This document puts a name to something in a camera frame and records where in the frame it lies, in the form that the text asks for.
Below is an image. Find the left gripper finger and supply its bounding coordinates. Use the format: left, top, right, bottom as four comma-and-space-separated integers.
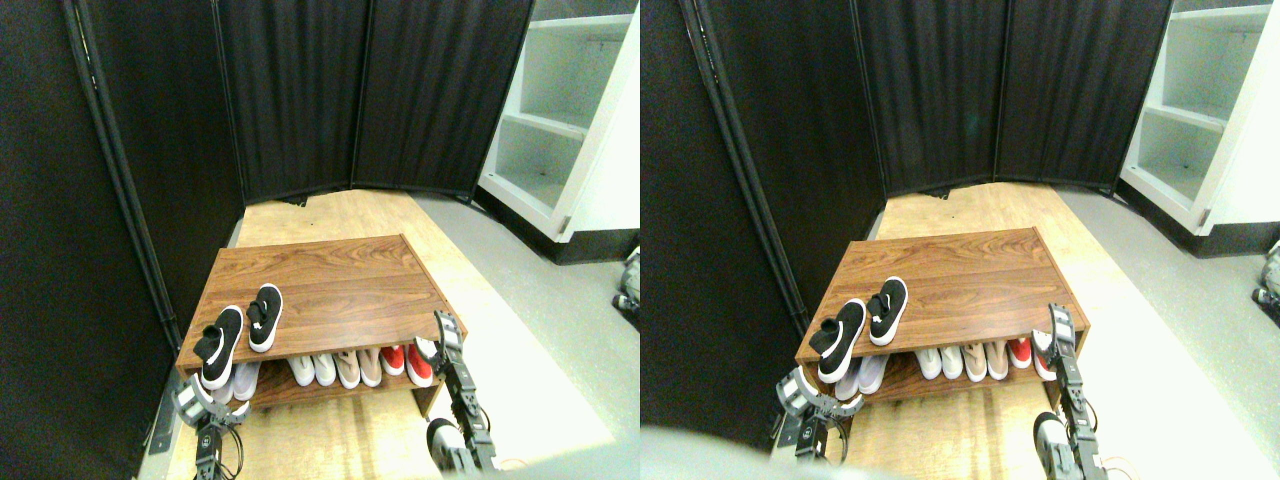
777, 368, 813, 416
172, 380, 208, 429
815, 390, 863, 421
207, 398, 252, 429

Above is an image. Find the black shoe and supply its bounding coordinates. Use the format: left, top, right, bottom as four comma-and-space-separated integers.
867, 277, 909, 347
247, 284, 284, 353
810, 299, 868, 384
193, 306, 244, 391

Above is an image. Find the dark curtain stand foot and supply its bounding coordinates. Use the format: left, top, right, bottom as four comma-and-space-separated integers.
148, 400, 176, 453

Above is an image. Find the brown shoe rack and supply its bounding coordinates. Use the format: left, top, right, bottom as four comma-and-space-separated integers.
176, 234, 468, 421
795, 227, 1091, 439

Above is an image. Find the grey and black object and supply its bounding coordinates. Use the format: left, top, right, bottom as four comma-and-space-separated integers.
1252, 240, 1280, 326
613, 247, 641, 326

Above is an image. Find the black curtain stand pole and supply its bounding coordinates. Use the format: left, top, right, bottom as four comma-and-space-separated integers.
60, 0, 183, 349
678, 0, 809, 341

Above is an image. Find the white shelf unit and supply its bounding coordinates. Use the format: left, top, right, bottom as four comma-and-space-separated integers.
477, 0, 641, 244
1118, 0, 1280, 237

